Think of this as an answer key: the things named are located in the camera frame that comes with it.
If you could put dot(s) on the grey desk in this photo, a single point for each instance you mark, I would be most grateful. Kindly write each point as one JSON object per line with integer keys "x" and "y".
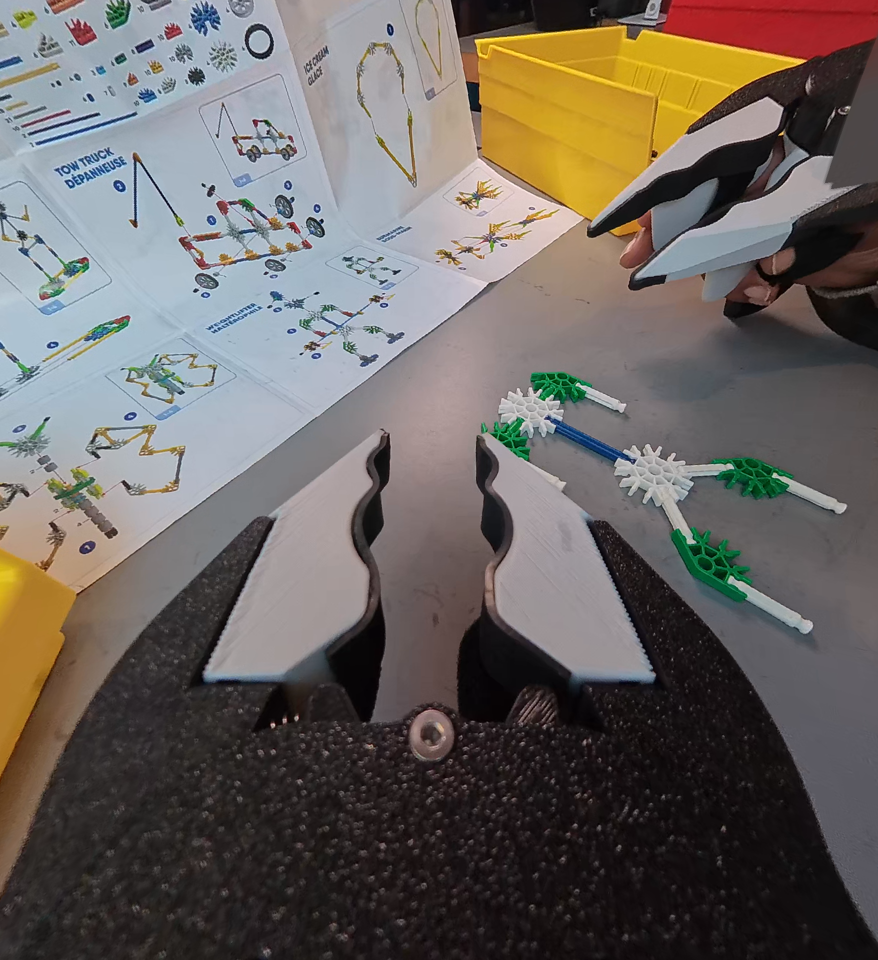
{"x": 709, "y": 337}

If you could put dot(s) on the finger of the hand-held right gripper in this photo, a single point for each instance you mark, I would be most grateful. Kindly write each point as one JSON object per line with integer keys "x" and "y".
{"x": 731, "y": 240}
{"x": 709, "y": 142}

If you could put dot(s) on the yellow plastic bin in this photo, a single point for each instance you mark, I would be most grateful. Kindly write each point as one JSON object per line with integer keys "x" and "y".
{"x": 4, "y": 637}
{"x": 559, "y": 135}

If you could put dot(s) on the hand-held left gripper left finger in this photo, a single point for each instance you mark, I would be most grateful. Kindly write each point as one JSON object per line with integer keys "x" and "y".
{"x": 296, "y": 600}

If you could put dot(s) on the folded paper instruction sheet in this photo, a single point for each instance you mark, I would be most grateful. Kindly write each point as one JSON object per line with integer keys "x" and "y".
{"x": 184, "y": 187}

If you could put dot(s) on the white snowflake toy connector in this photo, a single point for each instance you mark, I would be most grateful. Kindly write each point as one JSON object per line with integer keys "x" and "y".
{"x": 638, "y": 472}

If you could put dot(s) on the red panel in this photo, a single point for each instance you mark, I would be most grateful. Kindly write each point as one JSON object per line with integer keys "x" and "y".
{"x": 769, "y": 26}

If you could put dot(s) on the green fan toy connector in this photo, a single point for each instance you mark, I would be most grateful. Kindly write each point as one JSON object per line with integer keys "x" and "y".
{"x": 716, "y": 574}
{"x": 754, "y": 476}

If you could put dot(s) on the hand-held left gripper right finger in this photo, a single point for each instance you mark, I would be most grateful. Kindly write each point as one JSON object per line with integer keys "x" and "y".
{"x": 566, "y": 600}

